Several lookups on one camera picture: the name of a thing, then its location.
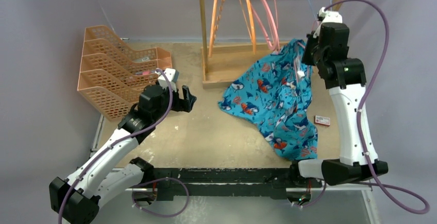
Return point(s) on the small red white card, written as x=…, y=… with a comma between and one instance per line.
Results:
x=322, y=120

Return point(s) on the orange wavy hanger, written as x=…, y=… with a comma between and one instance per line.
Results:
x=217, y=10

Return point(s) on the wooden hanger rack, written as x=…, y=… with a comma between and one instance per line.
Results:
x=229, y=61

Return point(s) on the blue shark print shorts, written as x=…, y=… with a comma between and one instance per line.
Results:
x=268, y=96

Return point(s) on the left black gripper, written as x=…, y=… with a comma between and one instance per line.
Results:
x=184, y=104

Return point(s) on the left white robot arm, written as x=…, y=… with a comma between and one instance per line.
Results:
x=78, y=197

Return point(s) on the black aluminium base frame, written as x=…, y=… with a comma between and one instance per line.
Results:
x=225, y=182

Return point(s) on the peach plastic file organizer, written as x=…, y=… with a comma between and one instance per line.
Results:
x=112, y=74

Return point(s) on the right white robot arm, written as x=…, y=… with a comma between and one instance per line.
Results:
x=345, y=81

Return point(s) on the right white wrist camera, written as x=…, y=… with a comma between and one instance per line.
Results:
x=326, y=16

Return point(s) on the pink thick plastic hanger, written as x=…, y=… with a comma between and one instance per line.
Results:
x=270, y=40

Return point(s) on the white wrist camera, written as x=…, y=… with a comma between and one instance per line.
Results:
x=167, y=77
x=326, y=16

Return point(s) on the pink thin wire hanger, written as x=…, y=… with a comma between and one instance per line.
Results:
x=299, y=72

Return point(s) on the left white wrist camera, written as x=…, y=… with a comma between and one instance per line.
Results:
x=167, y=77

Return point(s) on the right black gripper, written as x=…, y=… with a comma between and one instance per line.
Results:
x=306, y=58

